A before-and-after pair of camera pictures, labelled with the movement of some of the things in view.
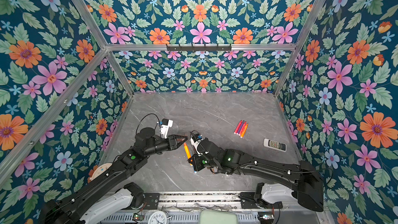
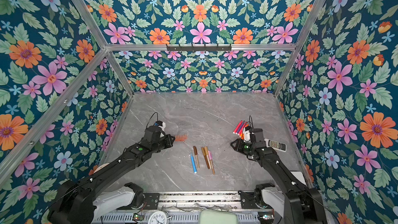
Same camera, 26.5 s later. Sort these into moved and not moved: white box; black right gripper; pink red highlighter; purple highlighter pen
Moved: white box; black right gripper
Not moved: pink red highlighter; purple highlighter pen
